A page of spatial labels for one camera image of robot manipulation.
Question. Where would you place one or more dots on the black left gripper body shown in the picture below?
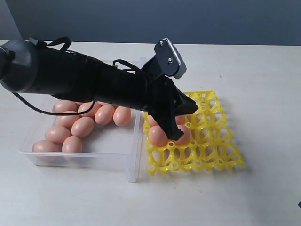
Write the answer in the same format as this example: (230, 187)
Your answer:
(160, 100)

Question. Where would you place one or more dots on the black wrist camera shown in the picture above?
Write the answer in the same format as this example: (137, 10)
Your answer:
(167, 61)

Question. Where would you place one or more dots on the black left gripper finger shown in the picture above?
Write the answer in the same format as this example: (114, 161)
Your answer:
(184, 105)
(172, 132)

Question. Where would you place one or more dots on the yellow plastic egg tray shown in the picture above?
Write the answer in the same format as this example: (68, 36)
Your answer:
(211, 141)

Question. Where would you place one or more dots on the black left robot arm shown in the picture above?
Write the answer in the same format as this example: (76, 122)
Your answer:
(38, 67)

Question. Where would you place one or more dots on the clear plastic bin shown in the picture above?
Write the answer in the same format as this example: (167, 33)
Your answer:
(109, 147)

